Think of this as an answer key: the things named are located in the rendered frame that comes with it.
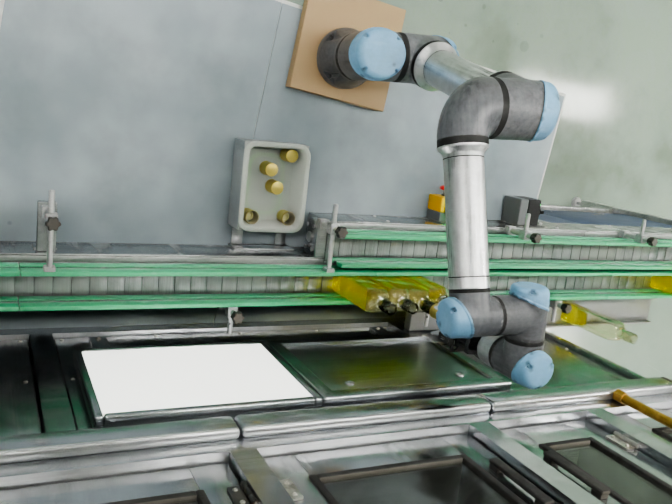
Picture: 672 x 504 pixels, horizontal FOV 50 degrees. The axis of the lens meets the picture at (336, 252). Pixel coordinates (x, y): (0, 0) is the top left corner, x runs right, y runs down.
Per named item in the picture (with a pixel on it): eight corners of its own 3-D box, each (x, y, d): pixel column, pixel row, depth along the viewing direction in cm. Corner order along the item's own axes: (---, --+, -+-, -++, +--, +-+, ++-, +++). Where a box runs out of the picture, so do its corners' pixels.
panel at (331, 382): (72, 361, 151) (93, 433, 121) (72, 348, 151) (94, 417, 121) (428, 343, 191) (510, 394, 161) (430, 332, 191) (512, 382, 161)
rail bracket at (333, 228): (311, 264, 181) (332, 277, 170) (318, 199, 178) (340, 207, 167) (322, 264, 182) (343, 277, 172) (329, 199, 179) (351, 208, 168)
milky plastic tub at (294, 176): (227, 224, 183) (238, 231, 175) (235, 136, 178) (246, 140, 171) (290, 226, 191) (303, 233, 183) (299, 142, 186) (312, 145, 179)
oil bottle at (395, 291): (351, 289, 189) (391, 314, 170) (353, 269, 187) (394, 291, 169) (369, 289, 191) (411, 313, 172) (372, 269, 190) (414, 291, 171)
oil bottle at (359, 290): (331, 290, 186) (369, 315, 167) (333, 269, 185) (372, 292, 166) (350, 290, 188) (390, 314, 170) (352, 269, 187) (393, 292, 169)
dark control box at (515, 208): (499, 220, 221) (517, 225, 214) (503, 194, 220) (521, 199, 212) (520, 220, 225) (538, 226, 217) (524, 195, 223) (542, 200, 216)
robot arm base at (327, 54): (317, 25, 178) (332, 21, 169) (372, 31, 184) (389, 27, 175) (315, 87, 181) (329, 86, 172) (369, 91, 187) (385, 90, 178)
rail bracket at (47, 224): (31, 251, 161) (38, 277, 141) (34, 177, 158) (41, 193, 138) (54, 252, 163) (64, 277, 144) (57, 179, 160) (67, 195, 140)
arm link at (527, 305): (511, 292, 129) (503, 350, 131) (561, 290, 133) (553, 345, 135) (486, 281, 136) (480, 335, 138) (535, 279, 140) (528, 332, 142)
